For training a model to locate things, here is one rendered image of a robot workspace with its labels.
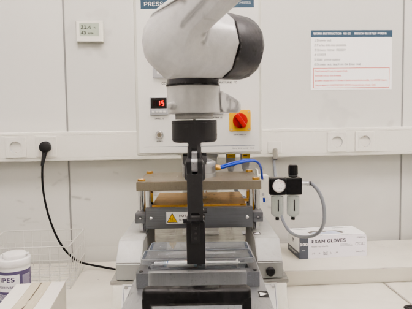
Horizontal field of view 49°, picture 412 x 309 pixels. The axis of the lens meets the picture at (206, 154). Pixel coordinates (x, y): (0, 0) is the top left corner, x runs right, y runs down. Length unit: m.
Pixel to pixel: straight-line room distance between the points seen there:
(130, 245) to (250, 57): 0.47
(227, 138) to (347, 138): 0.60
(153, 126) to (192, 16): 0.65
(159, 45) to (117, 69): 1.03
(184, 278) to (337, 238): 0.90
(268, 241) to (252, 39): 0.44
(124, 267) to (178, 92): 0.38
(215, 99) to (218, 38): 0.14
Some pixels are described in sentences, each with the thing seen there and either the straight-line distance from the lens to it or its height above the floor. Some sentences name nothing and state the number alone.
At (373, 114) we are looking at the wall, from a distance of 1.76.
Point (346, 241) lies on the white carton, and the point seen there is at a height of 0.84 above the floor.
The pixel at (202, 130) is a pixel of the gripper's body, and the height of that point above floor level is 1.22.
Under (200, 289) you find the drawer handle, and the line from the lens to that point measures 0.65.
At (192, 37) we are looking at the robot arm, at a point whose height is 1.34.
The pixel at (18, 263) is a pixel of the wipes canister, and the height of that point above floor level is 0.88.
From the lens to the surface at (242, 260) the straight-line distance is 0.76.
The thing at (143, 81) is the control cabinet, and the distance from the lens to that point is 1.20.
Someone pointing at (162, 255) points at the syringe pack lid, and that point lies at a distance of 0.78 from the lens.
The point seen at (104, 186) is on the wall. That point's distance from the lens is 1.64.
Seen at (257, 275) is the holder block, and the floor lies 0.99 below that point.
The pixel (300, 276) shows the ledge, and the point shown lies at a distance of 1.41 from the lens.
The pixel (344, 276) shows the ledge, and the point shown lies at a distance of 1.45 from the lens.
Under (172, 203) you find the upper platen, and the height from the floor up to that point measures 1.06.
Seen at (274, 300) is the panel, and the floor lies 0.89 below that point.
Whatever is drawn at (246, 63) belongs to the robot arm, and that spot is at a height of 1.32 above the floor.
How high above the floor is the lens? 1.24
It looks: 4 degrees down
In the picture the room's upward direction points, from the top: 1 degrees counter-clockwise
